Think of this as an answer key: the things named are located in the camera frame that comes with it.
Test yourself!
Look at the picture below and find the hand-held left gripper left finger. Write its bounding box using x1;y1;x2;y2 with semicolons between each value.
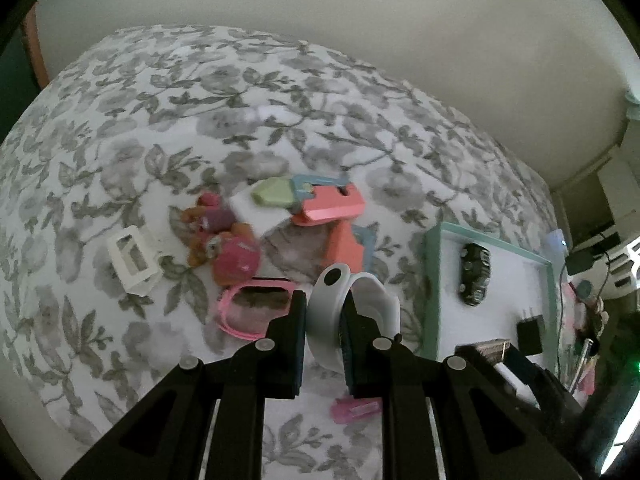
60;290;308;480

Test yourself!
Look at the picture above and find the white rectangular box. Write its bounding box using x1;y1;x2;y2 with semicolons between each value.
229;182;294;236

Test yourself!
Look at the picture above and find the small pink plastic clip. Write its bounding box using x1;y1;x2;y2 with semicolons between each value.
332;396;384;424

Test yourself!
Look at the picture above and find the small brown pink doll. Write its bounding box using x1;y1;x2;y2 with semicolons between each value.
181;192;236;267

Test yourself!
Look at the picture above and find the coral pink toy block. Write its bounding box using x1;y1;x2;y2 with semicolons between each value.
291;185;366;226

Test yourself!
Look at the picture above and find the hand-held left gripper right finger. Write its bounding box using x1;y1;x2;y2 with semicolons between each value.
340;292;583;480

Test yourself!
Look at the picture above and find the light green toy block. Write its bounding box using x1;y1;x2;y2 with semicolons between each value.
251;177;316;209

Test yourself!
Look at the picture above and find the black charger with cable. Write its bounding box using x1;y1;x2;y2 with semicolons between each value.
559;235;621;301

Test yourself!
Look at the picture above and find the small white window box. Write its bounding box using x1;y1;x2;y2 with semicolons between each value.
106;226;162;295

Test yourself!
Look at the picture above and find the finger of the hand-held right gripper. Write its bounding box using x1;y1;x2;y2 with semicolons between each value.
455;339;543;408

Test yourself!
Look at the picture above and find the wooden headboard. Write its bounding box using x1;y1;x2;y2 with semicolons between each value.
24;9;52;89

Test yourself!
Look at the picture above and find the pink round hat doll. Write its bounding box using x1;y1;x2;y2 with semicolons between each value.
210;234;262;287

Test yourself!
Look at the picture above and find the white toy cup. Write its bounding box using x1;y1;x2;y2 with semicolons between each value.
306;262;401;376

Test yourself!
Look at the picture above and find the black plug adapter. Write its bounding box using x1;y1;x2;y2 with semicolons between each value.
516;307;546;356

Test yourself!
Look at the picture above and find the dark toy car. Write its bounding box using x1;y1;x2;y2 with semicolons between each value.
458;242;494;306

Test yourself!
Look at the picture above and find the pink oval frame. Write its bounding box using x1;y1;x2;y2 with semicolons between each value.
216;280;296;339

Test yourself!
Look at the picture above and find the white shelf unit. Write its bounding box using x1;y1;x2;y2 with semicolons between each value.
597;155;640;296

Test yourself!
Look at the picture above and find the grey floral blanket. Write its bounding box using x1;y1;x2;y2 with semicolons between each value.
0;25;562;480

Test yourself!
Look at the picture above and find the teal framed white tray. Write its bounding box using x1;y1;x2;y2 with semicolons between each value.
421;222;560;377

